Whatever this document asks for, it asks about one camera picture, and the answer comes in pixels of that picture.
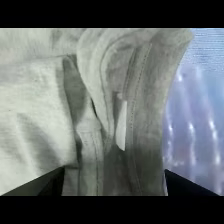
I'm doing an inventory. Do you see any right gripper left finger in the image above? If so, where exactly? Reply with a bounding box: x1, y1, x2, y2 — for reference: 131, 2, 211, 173
1, 166, 67, 197

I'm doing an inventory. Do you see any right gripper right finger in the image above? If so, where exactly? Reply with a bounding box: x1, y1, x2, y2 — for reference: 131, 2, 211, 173
163, 168, 222, 197

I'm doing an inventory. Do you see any white T-shirt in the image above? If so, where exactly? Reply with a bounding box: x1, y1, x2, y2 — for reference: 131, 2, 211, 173
0, 28, 195, 197

